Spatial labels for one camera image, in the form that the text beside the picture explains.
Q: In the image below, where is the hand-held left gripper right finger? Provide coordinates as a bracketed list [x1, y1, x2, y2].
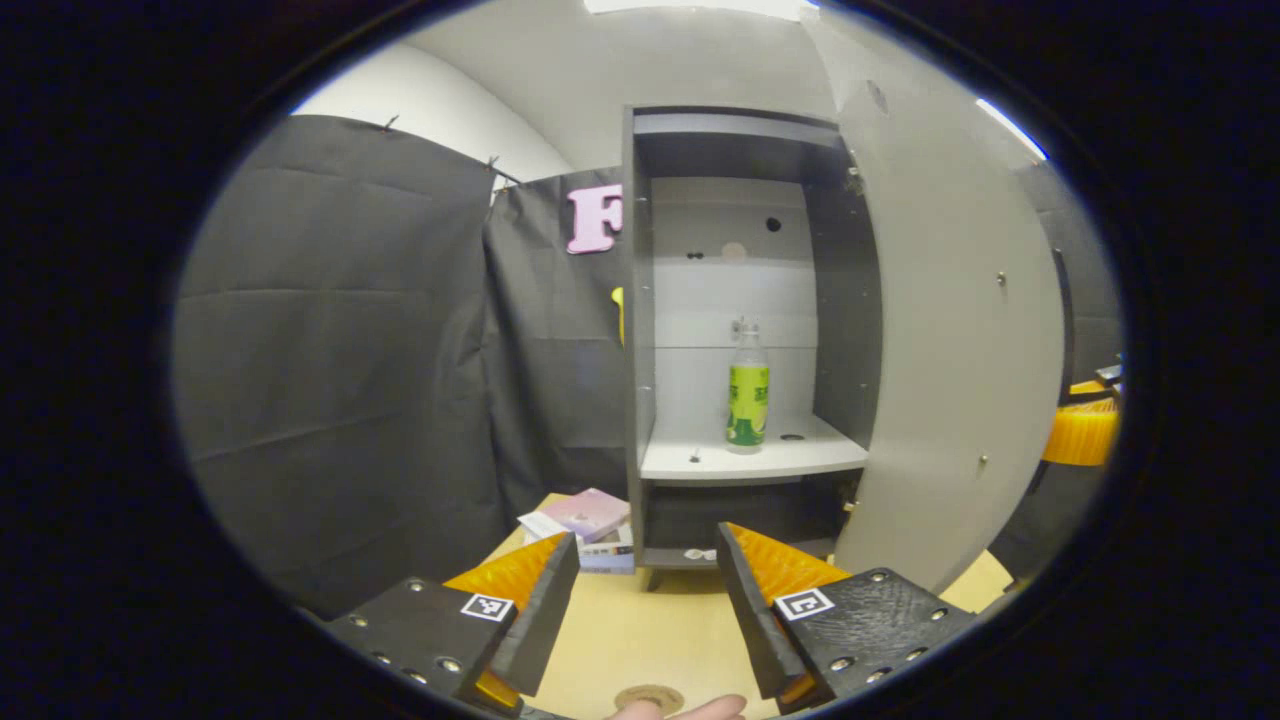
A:
[715, 522, 977, 716]

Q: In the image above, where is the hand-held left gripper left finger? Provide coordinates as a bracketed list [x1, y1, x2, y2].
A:
[325, 532, 582, 719]

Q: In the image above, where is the round brown coaster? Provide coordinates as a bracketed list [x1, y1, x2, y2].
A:
[614, 684, 686, 716]

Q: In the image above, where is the grey cabinet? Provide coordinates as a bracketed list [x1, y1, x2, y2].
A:
[622, 105, 886, 593]

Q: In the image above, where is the beige cabinet door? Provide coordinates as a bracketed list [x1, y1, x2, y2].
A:
[800, 8, 1067, 593]

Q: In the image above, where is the green label clear bottle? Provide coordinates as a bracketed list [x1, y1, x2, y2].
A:
[726, 318, 771, 454]

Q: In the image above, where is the white book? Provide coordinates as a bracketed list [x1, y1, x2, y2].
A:
[518, 510, 573, 547]

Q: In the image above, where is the ceiling light panel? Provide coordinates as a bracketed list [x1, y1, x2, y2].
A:
[585, 0, 821, 21]
[975, 97, 1049, 161]

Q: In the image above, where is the black backdrop cloth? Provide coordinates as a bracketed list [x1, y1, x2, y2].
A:
[172, 113, 1123, 621]

